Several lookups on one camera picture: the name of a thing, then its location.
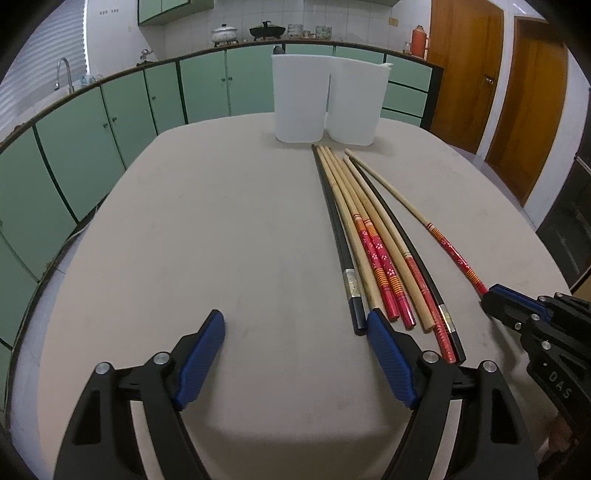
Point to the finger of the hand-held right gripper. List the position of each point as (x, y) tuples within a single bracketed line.
[(512, 297), (501, 314)]

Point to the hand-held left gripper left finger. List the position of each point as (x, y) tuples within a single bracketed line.
[(203, 355)]

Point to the red thermos flask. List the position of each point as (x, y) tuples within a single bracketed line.
[(420, 41)]

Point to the red patterned wooden chopstick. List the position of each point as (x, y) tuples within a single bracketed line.
[(438, 327), (455, 256), (391, 272), (377, 272)]

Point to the green kitchen base cabinets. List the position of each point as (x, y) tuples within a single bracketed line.
[(69, 152)]

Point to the green wall cabinet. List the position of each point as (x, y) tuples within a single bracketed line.
[(383, 2), (175, 9)]

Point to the brown wooden door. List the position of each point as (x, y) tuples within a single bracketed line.
[(531, 106), (466, 78)]

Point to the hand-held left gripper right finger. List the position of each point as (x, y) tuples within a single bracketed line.
[(392, 355)]

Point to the silver cooking pot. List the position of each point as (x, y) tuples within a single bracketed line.
[(225, 34)]

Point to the black chopstick with silver band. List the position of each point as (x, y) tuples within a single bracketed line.
[(349, 281), (447, 318)]

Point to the stack of patterned bowls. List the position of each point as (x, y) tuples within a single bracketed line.
[(323, 32), (295, 30)]

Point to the black wok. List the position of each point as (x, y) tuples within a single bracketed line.
[(267, 31)]

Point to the black glass cabinet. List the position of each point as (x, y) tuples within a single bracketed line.
[(568, 230)]

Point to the small metal wall tap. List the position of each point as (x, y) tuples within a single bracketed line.
[(147, 56)]

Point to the metal sink faucet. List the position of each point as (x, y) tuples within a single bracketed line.
[(68, 74)]

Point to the plain wooden chopstick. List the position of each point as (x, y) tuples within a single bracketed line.
[(418, 304), (365, 274)]

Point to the white window blind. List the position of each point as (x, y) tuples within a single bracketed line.
[(41, 60)]

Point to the white plastic utensil holder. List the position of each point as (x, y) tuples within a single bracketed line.
[(300, 101)]

